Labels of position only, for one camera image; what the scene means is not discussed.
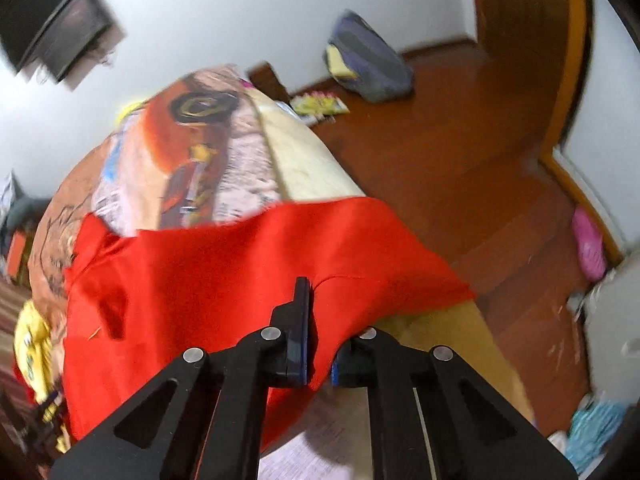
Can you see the purple grey backpack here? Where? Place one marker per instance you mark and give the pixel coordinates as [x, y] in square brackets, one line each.
[359, 59]

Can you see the newspaper print bed cover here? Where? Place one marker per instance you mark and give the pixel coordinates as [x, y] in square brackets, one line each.
[195, 155]

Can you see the red garment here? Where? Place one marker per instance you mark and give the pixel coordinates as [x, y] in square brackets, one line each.
[136, 303]

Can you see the pink slipper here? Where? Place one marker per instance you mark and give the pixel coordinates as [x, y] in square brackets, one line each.
[589, 241]

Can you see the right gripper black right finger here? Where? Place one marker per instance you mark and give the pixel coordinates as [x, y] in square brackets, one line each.
[432, 416]

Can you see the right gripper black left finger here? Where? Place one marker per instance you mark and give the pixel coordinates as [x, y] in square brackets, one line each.
[201, 417]

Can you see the orange box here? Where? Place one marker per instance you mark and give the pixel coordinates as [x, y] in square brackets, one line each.
[17, 258]

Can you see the yellow cartoon blanket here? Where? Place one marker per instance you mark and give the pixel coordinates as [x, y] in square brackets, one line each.
[39, 354]

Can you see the small black wall monitor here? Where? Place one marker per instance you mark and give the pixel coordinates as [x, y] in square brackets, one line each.
[82, 37]

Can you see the yellow booklet on floor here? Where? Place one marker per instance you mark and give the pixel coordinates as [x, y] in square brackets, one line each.
[317, 106]

